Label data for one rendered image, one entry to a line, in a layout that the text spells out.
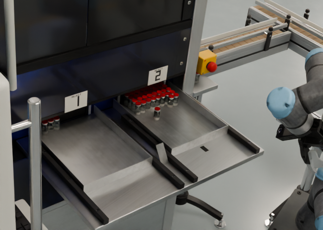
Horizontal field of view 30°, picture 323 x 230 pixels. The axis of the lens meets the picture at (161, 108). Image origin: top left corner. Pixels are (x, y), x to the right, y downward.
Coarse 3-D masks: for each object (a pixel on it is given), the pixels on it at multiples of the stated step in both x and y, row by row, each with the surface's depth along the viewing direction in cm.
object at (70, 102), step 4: (84, 92) 197; (68, 96) 193; (72, 96) 194; (76, 96) 195; (80, 96) 197; (84, 96) 198; (68, 100) 194; (72, 100) 195; (76, 100) 196; (80, 100) 197; (84, 100) 199; (68, 104) 195; (72, 104) 196; (76, 104) 197; (80, 104) 198; (84, 104) 200; (68, 108) 196; (72, 108) 197; (76, 108) 198; (64, 112) 196
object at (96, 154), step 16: (96, 112) 214; (64, 128) 207; (80, 128) 208; (96, 128) 209; (112, 128) 208; (48, 144) 199; (64, 144) 200; (80, 144) 200; (96, 144) 201; (112, 144) 202; (128, 144) 203; (64, 160) 193; (80, 160) 194; (96, 160) 195; (112, 160) 195; (128, 160) 196; (144, 160) 192; (80, 176) 187; (96, 176) 188; (112, 176) 186
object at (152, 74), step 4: (160, 68) 214; (164, 68) 216; (152, 72) 213; (164, 72) 217; (152, 76) 214; (160, 76) 216; (164, 76) 218; (148, 80) 214; (152, 80) 215; (160, 80) 218; (148, 84) 215
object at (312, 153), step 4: (308, 152) 171; (312, 152) 170; (316, 152) 170; (312, 156) 171; (316, 156) 170; (312, 160) 172; (316, 160) 171; (320, 160) 170; (308, 164) 172; (312, 164) 173; (316, 164) 172; (320, 164) 171; (312, 168) 173; (316, 172) 176
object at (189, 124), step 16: (128, 112) 213; (160, 112) 221; (176, 112) 222; (192, 112) 223; (208, 112) 219; (144, 128) 208; (160, 128) 213; (176, 128) 214; (192, 128) 215; (208, 128) 216; (224, 128) 212; (176, 144) 206; (192, 144) 204
